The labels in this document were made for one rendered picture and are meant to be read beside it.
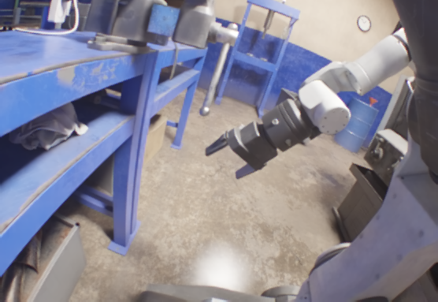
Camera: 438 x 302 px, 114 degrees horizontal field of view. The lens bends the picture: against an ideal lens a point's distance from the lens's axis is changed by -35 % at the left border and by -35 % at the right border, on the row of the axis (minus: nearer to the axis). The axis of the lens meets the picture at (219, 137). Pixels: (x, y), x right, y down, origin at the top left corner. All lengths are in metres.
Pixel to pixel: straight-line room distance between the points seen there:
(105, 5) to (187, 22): 0.20
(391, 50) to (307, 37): 3.82
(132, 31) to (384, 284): 0.66
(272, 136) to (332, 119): 0.12
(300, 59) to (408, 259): 4.02
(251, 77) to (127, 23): 3.68
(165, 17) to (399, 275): 0.64
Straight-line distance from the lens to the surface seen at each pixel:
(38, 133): 0.48
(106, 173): 1.28
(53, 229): 0.88
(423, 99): 0.29
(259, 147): 0.45
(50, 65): 0.33
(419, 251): 0.35
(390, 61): 0.46
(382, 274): 0.37
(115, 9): 0.53
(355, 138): 4.18
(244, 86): 4.12
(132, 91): 0.64
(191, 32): 0.48
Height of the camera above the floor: 0.93
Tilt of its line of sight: 24 degrees down
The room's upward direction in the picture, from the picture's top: 19 degrees clockwise
